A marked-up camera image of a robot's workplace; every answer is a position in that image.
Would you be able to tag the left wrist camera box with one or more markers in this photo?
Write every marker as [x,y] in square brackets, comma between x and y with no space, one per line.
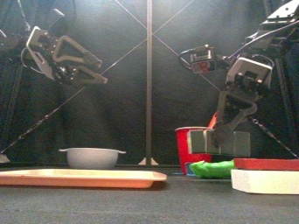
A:
[57,21]

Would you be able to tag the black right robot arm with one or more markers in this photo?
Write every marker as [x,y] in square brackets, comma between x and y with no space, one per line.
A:
[273,27]

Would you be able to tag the orange toy item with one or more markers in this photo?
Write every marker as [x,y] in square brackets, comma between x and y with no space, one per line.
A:
[212,120]

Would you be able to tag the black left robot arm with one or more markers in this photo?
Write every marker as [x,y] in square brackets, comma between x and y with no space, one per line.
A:
[11,43]

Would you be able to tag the white toy block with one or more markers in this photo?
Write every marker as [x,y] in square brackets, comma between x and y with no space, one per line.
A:
[264,181]

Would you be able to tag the orange plastic plate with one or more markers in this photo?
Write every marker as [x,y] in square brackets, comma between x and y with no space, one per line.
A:
[77,178]

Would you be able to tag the red toy block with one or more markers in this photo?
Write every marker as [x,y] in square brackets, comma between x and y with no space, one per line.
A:
[265,164]

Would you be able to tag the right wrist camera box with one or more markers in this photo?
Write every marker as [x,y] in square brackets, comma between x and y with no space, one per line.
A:
[201,59]

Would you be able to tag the green toy sushi roll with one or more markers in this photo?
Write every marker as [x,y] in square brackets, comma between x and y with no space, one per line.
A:
[212,169]

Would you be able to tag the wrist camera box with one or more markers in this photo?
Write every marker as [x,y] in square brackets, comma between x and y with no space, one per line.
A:
[57,21]
[201,59]

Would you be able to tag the white frame foot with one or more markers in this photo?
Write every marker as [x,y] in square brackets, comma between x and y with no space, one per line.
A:
[4,159]

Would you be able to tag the metal frame pole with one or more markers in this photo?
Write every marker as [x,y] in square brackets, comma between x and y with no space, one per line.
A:
[148,87]

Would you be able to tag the red plastic cup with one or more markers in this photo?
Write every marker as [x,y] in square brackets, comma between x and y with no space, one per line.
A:
[184,151]

